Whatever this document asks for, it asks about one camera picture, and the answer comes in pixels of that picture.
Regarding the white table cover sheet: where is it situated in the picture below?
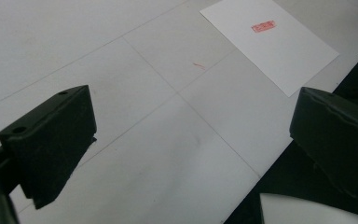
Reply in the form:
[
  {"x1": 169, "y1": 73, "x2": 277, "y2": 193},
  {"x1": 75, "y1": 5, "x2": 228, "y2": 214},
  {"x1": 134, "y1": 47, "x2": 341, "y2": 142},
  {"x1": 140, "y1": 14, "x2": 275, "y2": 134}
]
[{"x1": 0, "y1": 0, "x2": 358, "y2": 224}]

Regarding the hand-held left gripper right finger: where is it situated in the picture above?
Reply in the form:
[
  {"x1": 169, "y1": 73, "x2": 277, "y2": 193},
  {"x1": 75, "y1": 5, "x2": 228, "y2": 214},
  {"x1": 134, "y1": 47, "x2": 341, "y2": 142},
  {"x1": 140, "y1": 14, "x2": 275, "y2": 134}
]
[{"x1": 289, "y1": 86, "x2": 358, "y2": 200}]

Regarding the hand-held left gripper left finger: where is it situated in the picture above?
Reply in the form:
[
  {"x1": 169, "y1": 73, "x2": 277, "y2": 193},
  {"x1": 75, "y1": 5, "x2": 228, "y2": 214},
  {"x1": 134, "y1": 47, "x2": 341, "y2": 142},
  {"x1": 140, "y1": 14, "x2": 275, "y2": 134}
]
[{"x1": 0, "y1": 84, "x2": 98, "y2": 210}]

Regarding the white rounded object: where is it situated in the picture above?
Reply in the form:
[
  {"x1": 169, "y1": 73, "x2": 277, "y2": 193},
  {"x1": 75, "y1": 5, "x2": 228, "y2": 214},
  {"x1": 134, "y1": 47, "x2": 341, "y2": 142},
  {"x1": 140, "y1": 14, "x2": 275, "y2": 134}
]
[{"x1": 258, "y1": 192, "x2": 358, "y2": 224}]

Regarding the white paper sheet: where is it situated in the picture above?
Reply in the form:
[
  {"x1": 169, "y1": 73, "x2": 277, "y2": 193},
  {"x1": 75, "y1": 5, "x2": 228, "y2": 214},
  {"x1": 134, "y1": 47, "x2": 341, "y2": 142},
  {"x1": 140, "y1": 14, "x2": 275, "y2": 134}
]
[{"x1": 200, "y1": 0, "x2": 340, "y2": 98}]

